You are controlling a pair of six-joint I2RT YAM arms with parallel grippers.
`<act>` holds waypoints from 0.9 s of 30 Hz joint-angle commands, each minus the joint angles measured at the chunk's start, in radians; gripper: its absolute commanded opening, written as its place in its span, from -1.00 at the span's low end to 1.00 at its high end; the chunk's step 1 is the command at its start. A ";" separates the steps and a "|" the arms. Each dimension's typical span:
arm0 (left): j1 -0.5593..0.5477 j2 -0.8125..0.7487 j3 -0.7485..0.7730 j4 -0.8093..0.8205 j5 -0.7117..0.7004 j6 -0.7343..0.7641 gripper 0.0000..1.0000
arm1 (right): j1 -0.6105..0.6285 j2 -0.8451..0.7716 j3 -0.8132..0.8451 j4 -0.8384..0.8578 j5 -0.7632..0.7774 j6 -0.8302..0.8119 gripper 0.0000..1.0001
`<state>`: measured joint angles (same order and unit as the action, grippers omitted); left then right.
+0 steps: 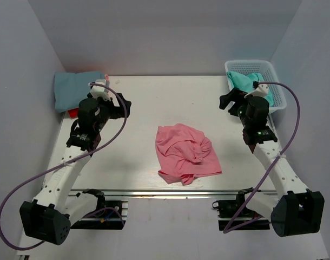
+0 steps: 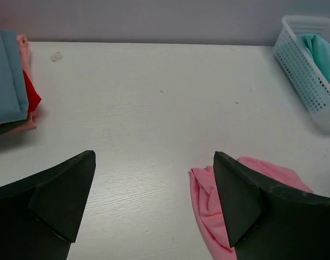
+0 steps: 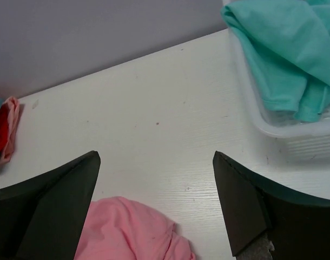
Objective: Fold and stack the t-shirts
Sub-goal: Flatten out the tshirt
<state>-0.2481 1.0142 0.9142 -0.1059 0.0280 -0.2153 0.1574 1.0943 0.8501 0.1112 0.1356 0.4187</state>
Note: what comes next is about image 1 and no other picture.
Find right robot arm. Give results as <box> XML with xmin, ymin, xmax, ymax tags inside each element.
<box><xmin>219</xmin><ymin>88</ymin><xmax>325</xmax><ymax>237</ymax></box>

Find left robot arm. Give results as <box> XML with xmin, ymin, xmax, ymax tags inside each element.
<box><xmin>19</xmin><ymin>93</ymin><xmax>131</xmax><ymax>245</ymax></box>

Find teal t shirt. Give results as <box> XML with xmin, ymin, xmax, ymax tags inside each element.
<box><xmin>227</xmin><ymin>71</ymin><xmax>265</xmax><ymax>93</ymax></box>

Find folded red t shirt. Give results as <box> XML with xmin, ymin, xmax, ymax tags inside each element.
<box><xmin>68</xmin><ymin>108</ymin><xmax>78</xmax><ymax>119</ymax></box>

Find folded blue-grey t shirt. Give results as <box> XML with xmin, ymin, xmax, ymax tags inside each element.
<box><xmin>54</xmin><ymin>71</ymin><xmax>105</xmax><ymax>113</ymax></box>

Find white plastic basket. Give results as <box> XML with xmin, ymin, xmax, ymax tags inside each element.
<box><xmin>225</xmin><ymin>60</ymin><xmax>287</xmax><ymax>114</ymax></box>

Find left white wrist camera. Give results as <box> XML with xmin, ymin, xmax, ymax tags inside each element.
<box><xmin>89</xmin><ymin>79</ymin><xmax>110</xmax><ymax>101</ymax></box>

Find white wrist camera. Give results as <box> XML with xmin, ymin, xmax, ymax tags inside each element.
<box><xmin>89</xmin><ymin>79</ymin><xmax>110</xmax><ymax>101</ymax></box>
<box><xmin>244</xmin><ymin>81</ymin><xmax>269</xmax><ymax>99</ymax></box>

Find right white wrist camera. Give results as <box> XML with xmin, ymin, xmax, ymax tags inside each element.
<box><xmin>244</xmin><ymin>81</ymin><xmax>269</xmax><ymax>99</ymax></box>

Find aluminium table rail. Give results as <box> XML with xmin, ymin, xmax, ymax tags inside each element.
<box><xmin>67</xmin><ymin>188</ymin><xmax>279</xmax><ymax>199</ymax></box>

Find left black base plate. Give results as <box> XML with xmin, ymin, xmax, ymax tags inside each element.
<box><xmin>71</xmin><ymin>189</ymin><xmax>128</xmax><ymax>230</ymax></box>

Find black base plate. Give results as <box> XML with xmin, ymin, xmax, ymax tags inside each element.
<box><xmin>71</xmin><ymin>189</ymin><xmax>128</xmax><ymax>230</ymax></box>
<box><xmin>212</xmin><ymin>189</ymin><xmax>271</xmax><ymax>231</ymax></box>

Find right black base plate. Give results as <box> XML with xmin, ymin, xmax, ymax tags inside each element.
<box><xmin>212</xmin><ymin>189</ymin><xmax>271</xmax><ymax>231</ymax></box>

